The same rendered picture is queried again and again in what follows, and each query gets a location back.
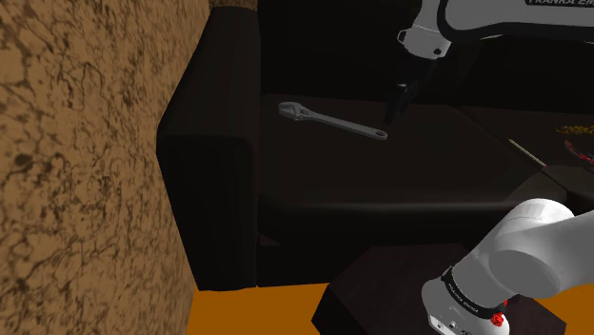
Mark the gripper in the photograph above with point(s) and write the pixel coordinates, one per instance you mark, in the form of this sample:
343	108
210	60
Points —
403	96

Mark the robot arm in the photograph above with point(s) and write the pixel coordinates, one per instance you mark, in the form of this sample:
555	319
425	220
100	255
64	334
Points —
529	250

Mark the grey adjustable wrench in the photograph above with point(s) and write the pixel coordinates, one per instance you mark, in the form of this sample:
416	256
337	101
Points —
332	121

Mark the black sofa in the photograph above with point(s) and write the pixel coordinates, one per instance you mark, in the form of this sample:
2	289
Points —
371	176

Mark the thin olive screwdriver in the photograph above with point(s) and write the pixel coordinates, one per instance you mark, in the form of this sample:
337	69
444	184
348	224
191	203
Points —
526	152

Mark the yellow patterned object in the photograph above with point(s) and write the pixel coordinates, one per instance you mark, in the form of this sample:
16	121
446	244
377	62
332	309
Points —
578	129

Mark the red and black tool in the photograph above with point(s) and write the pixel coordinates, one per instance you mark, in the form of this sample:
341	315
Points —
580	153

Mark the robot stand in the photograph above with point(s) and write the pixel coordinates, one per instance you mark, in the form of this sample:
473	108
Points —
380	287

